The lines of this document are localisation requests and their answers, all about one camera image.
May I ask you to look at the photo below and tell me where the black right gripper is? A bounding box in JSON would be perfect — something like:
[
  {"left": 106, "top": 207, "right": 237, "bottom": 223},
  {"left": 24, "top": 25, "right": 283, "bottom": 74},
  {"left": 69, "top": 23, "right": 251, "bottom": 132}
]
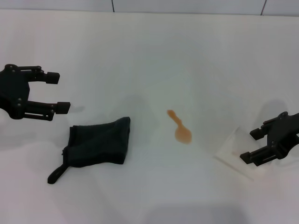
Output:
[{"left": 240, "top": 111, "right": 299, "bottom": 167}]

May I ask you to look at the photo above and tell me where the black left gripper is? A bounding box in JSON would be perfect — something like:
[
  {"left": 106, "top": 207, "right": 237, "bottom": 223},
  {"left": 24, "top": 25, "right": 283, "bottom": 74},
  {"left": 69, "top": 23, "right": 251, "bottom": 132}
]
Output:
[{"left": 0, "top": 64, "right": 71, "bottom": 122}]

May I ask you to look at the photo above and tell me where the dark blue rag with loop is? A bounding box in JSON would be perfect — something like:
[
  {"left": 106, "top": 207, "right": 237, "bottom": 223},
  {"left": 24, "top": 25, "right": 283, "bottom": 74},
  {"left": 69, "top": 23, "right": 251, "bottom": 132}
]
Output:
[{"left": 47, "top": 116, "right": 131, "bottom": 185}]

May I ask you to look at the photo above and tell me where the brown liquid stain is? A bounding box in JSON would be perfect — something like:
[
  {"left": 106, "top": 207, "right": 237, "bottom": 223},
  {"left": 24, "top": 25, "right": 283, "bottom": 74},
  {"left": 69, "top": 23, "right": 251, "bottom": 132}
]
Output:
[{"left": 166, "top": 109, "right": 193, "bottom": 145}]

